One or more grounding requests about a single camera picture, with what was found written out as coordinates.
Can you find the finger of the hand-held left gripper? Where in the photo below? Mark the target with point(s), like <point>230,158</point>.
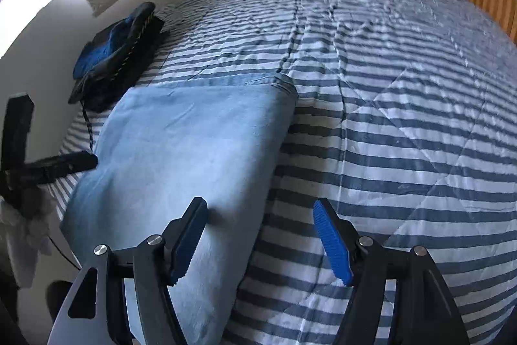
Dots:
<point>68,163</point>
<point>18,126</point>

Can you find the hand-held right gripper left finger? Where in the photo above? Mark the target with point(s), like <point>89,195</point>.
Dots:
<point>188,244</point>

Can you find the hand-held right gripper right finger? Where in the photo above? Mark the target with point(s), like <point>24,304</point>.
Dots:
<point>329,240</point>

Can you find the light blue denim pants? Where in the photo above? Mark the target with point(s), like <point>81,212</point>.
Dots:
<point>181,147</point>

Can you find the person's left hand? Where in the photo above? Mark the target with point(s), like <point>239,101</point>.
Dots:
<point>20,227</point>

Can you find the dark folded clothes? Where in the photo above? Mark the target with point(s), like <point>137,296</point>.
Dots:
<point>117,54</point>

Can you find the blue white striped bed blanket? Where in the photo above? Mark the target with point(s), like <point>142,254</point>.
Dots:
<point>383,106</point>

